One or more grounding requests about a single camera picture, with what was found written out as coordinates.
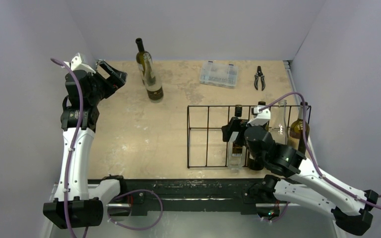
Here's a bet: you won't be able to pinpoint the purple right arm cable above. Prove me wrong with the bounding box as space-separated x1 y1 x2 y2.
259 92 381 214

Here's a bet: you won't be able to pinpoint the black wire wine rack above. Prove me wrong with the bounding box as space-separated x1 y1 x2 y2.
187 105 295 169

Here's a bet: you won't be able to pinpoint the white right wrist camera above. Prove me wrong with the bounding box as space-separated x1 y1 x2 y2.
247 105 271 126

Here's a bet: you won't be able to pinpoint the aluminium frame rail right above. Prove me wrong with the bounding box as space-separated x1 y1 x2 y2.
283 60 301 106

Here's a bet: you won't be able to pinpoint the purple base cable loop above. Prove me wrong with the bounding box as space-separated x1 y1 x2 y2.
107 189 164 231

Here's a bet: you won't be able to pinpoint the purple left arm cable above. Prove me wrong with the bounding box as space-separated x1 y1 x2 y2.
50 58 89 238

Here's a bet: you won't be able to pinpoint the green wine bottle back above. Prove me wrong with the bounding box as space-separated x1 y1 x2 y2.
135 38 147 84

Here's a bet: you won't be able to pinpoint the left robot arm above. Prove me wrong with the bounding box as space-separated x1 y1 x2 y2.
43 54 128 229

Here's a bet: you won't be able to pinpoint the metal corner bracket left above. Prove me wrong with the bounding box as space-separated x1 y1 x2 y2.
95 59 104 68

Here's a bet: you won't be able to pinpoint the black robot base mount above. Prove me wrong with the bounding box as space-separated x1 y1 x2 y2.
107 178 283 217

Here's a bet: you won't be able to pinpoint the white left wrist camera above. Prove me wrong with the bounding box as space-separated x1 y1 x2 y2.
64 53 97 74

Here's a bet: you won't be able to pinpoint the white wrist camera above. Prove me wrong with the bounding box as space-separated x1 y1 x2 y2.
64 53 97 74
247 105 271 126

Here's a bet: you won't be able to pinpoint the green wine bottle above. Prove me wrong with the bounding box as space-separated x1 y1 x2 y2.
287 102 310 155
247 101 269 171
135 38 147 84

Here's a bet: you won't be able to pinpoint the tall clear glass bottle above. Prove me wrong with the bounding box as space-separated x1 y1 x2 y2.
143 53 164 103

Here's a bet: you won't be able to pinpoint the clear plastic organizer box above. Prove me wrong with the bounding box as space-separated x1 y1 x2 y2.
199 61 239 89

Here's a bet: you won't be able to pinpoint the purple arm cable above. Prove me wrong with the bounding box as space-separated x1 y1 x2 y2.
50 58 89 238
259 92 381 214

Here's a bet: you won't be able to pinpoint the clear wine bottle dark label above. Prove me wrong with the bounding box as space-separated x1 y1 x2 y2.
269 99 288 145

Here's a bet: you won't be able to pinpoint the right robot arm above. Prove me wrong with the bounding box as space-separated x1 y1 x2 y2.
221 117 378 236

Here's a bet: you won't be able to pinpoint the green wine bottle front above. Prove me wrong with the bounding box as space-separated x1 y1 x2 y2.
247 101 269 171

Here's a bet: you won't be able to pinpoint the square clear liquor bottle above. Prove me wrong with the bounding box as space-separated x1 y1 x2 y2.
227 105 244 170

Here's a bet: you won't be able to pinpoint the black handled pliers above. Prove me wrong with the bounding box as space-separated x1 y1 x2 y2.
254 65 266 91

